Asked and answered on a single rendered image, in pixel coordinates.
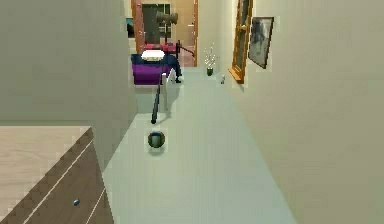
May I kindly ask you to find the black baseball bat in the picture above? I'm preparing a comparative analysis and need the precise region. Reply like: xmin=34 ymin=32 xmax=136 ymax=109
xmin=150 ymin=83 xmax=162 ymax=125

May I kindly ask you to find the dark green ball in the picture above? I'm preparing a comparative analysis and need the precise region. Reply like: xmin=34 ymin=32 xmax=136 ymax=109
xmin=147 ymin=131 xmax=166 ymax=149

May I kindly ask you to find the white house plant green pot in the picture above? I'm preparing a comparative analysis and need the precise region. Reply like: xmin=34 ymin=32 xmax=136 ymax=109
xmin=203 ymin=43 xmax=219 ymax=77

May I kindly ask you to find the dark floor lamp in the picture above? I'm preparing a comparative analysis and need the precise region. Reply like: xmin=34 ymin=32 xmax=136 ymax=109
xmin=155 ymin=10 xmax=179 ymax=45

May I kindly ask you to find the dark framed picture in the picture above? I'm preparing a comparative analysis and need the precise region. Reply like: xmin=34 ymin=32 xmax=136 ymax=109
xmin=247 ymin=16 xmax=275 ymax=70

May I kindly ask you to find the wooden room door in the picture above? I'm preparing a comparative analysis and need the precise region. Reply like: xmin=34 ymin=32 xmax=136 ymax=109
xmin=130 ymin=0 xmax=147 ymax=54

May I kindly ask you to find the brown chest of drawers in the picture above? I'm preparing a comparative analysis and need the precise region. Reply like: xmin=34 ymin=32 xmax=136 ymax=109
xmin=0 ymin=125 xmax=115 ymax=224

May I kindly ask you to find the blue wall picture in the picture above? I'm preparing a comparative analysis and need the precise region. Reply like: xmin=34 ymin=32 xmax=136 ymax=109
xmin=126 ymin=17 xmax=136 ymax=39

